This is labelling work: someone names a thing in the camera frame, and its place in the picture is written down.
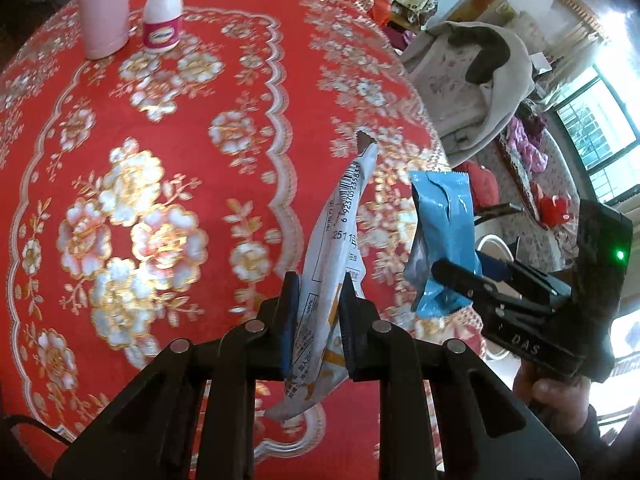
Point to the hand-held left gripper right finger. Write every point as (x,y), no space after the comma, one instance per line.
(348,325)

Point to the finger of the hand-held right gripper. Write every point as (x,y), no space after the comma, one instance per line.
(492,266)
(460,280)

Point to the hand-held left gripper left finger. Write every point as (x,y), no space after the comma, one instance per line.
(290,325)

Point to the beige wastebasket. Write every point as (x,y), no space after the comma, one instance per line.
(487,245)

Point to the blue plastic packet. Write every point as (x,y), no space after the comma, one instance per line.
(440,230)

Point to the white and yellow packet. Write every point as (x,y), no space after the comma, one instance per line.
(340,220)

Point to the person's right hand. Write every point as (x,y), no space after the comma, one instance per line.
(555,400)

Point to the small red fabric ornament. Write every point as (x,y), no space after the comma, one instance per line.
(555,210)

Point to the pink clothes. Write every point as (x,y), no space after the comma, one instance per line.
(525,145)

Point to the dark framed window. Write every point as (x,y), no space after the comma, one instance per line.
(600,130)

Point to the grey fleece coat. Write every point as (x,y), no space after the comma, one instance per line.
(510,110)

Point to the white carved chair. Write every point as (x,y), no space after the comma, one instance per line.
(445,80)

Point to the red floral tablecloth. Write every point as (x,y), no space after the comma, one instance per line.
(200,110)

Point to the pale curtain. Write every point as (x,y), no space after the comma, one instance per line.
(580,35)

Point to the white pill bottle pink label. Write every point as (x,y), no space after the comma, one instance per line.
(162,10)

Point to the pink thermos bottle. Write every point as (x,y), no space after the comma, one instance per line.
(102,10)

